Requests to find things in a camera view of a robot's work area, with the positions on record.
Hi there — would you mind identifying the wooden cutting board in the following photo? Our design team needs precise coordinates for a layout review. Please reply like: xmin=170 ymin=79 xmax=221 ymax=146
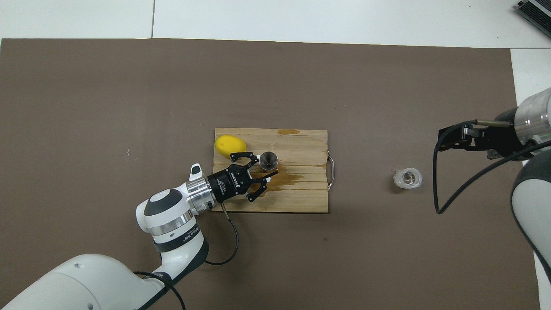
xmin=210 ymin=127 xmax=336 ymax=214

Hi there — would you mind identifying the yellow lemon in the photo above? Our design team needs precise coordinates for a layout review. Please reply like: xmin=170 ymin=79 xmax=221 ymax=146
xmin=214 ymin=134 xmax=248 ymax=161

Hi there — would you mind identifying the black ribbed device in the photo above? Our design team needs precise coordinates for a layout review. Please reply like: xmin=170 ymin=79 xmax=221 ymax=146
xmin=516 ymin=0 xmax=551 ymax=28

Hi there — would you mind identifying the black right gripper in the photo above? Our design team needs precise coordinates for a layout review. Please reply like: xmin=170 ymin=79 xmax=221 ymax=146
xmin=438 ymin=107 xmax=524 ymax=161

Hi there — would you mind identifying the brown table mat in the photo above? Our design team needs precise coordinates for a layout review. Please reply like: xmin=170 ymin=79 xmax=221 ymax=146
xmin=0 ymin=38 xmax=541 ymax=310

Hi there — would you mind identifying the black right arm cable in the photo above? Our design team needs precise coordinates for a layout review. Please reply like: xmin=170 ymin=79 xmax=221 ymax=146
xmin=433 ymin=119 xmax=551 ymax=215

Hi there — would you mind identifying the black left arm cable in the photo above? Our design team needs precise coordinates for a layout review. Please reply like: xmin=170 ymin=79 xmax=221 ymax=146
xmin=133 ymin=201 xmax=240 ymax=310

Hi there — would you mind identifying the steel double jigger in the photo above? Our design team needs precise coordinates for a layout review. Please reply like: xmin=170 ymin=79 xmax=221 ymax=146
xmin=258 ymin=150 xmax=280 ymax=173

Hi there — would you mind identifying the clear glass cup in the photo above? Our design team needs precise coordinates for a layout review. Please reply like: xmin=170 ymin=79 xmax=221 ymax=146
xmin=392 ymin=167 xmax=424 ymax=190

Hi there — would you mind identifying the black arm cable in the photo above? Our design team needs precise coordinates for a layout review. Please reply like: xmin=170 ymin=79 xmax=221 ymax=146
xmin=133 ymin=201 xmax=240 ymax=310
xmin=433 ymin=119 xmax=551 ymax=215

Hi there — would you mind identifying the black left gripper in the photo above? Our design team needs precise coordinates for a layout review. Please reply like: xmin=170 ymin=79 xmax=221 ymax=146
xmin=207 ymin=150 xmax=280 ymax=204

